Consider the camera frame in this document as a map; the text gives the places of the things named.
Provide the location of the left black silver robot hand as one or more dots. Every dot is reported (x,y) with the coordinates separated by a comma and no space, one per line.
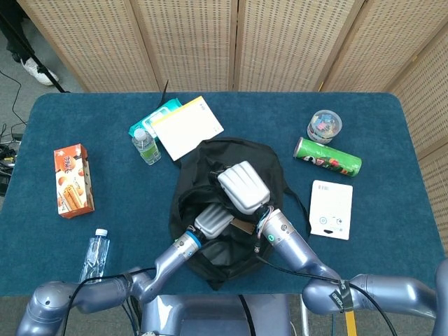
(213,222)

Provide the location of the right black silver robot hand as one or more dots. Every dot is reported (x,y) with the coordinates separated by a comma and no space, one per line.
(243,187)

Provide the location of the black fabric backpack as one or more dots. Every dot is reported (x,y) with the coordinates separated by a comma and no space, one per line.
(196,206)

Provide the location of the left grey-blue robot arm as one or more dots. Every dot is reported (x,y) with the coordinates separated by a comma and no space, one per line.
(168,262)

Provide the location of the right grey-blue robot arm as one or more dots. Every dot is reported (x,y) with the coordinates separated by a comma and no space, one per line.
(304,255)

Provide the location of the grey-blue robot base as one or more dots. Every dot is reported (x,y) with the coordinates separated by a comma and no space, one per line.
(210,315)

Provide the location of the white notebook yellow spine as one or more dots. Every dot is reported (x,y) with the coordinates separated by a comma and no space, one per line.
(190,127)

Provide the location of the blue table cloth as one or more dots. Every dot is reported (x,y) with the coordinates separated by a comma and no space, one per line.
(133,210)

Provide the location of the white flat card box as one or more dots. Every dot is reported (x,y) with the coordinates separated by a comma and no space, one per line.
(330,208)

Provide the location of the green chips can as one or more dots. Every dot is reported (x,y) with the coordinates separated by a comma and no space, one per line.
(329,157)

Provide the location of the small bottle green label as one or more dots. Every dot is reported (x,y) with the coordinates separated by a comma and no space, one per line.
(147,148)

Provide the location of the clear jar of coloured clips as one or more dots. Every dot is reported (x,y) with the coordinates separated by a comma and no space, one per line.
(324,126)

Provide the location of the teal wet wipes pack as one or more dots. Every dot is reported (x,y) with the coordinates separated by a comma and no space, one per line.
(154,117)

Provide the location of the clear water bottle white cap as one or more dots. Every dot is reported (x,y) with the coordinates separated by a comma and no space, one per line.
(95,252)

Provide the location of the metal table leg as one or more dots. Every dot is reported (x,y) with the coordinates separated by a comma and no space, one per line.
(304,315)

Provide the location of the orange snack box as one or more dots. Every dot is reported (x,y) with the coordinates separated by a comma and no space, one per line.
(73,182)

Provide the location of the woven wooden folding screen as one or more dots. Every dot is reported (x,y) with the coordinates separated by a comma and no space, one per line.
(280,42)

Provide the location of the black equipment pile on floor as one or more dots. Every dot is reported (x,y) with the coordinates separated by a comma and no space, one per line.
(6,164)

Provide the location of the white shoe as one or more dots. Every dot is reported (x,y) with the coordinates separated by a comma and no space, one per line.
(36,71)

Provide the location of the black tripod stand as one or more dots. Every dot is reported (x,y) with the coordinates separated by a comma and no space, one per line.
(35,59)

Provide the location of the person's dark trouser leg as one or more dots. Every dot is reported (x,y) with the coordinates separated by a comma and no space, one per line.
(14,31)

